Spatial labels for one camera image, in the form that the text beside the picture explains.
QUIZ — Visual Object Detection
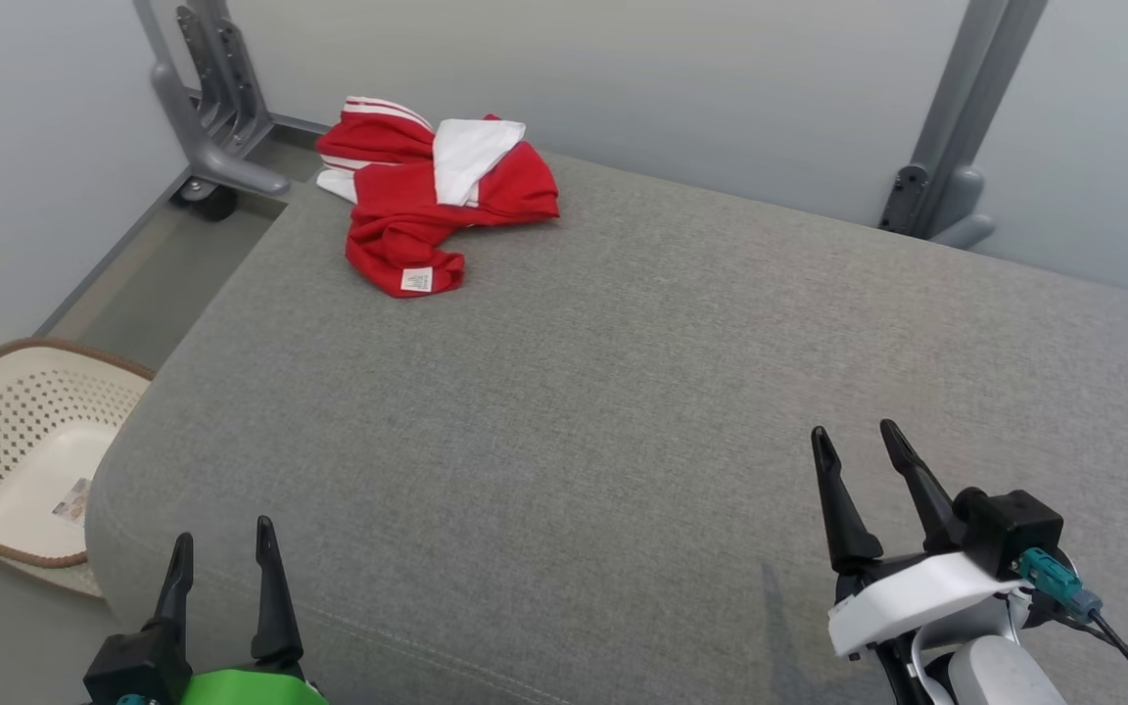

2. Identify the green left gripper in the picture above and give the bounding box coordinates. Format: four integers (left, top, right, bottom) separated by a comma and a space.
155, 516, 328, 705

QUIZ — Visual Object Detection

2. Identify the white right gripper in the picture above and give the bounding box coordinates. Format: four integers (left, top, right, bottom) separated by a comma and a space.
811, 419, 1031, 660

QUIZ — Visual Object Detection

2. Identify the red shirt with white sleeves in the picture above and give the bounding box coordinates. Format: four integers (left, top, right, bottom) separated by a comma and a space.
316, 96, 561, 299

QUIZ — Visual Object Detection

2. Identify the small paper label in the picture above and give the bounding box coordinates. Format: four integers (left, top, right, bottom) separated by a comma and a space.
52, 477, 93, 521

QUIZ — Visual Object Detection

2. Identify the cream perforated laundry basket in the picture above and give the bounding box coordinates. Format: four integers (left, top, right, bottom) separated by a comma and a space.
0, 338, 156, 598

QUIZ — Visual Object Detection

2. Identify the grey fabric sofa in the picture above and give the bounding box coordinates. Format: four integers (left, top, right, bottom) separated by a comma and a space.
84, 147, 1128, 705

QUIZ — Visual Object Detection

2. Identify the black caster wheel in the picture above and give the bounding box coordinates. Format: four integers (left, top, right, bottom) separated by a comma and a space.
177, 176, 239, 222

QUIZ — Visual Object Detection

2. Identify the right camera cable teal plug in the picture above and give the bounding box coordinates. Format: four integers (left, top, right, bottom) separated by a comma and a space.
1018, 548, 1128, 705

